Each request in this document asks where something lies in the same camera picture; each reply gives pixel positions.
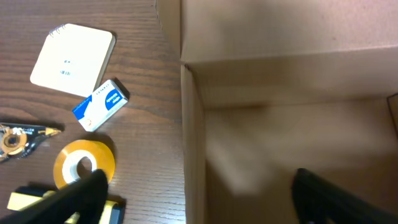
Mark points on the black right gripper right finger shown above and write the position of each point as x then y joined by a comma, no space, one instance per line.
319,201

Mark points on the yellow highlighter marker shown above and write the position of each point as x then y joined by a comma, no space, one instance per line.
25,196

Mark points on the brown cardboard box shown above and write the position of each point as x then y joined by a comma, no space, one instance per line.
271,86

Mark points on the orange black correction tape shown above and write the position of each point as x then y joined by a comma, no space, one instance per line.
20,140

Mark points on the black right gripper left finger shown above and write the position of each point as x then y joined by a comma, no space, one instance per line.
85,197

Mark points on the yellow spiral notepad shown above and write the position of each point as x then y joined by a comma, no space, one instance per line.
73,59

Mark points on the blue white staples box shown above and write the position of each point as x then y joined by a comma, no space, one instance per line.
98,107

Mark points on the yellow clear tape roll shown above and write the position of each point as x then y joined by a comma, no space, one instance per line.
65,170

